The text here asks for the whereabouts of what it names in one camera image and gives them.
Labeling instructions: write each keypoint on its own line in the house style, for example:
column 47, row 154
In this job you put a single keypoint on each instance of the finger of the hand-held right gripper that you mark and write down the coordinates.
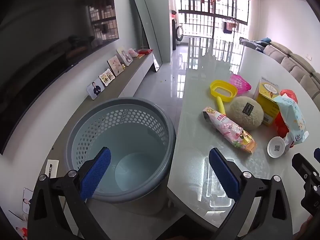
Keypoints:
column 317, row 154
column 306, row 167

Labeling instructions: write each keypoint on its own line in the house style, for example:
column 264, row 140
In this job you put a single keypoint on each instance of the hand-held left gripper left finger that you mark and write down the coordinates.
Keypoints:
column 96, row 172

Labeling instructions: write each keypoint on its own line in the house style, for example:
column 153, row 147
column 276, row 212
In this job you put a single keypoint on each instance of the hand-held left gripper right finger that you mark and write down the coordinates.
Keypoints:
column 223, row 175

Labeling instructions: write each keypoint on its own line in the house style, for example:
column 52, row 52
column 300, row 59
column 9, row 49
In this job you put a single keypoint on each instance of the white round lid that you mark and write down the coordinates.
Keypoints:
column 275, row 148

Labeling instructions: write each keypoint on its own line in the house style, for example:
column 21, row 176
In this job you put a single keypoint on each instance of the blue white wipes packet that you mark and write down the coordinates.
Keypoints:
column 291, row 120

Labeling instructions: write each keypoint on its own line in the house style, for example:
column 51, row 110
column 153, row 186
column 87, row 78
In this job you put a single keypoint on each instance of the red plastic bag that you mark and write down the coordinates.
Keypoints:
column 280, row 127

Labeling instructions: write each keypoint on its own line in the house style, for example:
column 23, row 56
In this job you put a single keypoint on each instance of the grey perforated plastic basket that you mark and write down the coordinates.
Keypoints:
column 140, row 155

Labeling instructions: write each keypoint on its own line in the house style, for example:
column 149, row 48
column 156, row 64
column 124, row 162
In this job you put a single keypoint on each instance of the pink snack packet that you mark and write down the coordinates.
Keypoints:
column 230, row 127

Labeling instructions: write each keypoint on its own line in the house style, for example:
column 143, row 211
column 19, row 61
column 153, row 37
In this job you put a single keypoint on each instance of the round cream plush pad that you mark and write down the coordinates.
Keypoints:
column 240, row 117

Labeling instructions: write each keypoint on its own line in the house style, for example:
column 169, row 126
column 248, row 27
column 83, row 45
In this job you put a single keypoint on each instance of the white notepad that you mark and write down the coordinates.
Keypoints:
column 55, row 167

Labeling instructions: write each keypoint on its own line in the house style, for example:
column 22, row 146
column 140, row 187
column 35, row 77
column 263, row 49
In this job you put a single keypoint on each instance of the black pen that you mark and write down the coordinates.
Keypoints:
column 51, row 171

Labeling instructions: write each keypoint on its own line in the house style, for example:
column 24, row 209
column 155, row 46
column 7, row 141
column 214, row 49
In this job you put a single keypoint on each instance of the yellow plastic scoop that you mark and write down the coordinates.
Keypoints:
column 221, row 106

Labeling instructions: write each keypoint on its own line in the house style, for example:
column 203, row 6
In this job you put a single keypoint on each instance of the yellow cardboard box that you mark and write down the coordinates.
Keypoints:
column 266, row 102

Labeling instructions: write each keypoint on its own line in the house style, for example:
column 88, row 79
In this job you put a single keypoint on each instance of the small portrait photo card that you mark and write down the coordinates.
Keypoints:
column 27, row 201

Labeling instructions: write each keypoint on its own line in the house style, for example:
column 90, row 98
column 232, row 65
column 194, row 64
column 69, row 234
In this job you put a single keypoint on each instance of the beige sofa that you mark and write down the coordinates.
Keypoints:
column 297, row 65

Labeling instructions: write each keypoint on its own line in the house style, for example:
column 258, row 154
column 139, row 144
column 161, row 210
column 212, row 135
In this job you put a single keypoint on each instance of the pink plastic sieve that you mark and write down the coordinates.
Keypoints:
column 237, row 82

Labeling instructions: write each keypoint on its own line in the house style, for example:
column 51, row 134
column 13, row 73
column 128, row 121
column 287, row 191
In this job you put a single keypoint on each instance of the red white printed card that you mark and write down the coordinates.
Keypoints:
column 20, row 227

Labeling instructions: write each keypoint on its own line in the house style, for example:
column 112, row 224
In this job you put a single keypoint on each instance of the long grey television cabinet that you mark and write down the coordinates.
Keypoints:
column 125, row 77

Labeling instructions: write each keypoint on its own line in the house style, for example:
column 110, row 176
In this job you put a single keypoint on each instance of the pink framed picture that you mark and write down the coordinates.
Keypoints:
column 115, row 65

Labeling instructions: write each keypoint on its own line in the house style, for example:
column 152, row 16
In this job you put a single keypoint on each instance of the blue plush toy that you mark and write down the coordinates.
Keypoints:
column 265, row 40

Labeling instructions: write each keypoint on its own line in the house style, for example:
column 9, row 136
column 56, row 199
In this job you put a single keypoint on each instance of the striped cloth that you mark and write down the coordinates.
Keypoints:
column 251, row 45

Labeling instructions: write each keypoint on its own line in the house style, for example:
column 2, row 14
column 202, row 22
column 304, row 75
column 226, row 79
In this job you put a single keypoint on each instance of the red flat packet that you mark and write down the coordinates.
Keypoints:
column 145, row 51

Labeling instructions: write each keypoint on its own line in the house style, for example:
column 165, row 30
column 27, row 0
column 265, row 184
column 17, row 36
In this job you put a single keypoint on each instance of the washing machine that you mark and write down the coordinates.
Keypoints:
column 178, row 36

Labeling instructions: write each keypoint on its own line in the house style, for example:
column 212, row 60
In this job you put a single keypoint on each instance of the clothes on drying rack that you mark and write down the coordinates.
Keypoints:
column 228, row 26

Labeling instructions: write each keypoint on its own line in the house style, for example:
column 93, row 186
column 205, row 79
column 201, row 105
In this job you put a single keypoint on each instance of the large black television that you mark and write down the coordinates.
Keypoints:
column 50, row 30

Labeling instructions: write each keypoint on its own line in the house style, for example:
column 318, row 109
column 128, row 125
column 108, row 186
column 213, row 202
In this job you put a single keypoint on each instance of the tall black framed mirror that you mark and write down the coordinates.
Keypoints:
column 146, row 30

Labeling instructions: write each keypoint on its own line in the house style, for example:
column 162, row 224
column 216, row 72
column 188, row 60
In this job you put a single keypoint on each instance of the balcony window grille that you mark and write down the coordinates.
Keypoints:
column 200, row 22

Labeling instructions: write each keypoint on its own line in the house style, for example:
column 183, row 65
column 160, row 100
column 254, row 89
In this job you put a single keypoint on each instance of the red item on washer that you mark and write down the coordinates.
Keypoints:
column 173, row 14

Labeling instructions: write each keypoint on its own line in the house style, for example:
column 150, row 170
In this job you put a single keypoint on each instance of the portrait photo frame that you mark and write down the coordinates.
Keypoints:
column 95, row 88

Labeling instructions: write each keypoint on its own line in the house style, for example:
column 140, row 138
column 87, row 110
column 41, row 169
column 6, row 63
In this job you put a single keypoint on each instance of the scalloped cartoon photo frame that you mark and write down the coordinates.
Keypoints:
column 107, row 77

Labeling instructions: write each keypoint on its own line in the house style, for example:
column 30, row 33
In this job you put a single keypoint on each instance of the white child photo frame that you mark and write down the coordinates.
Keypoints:
column 125, row 55

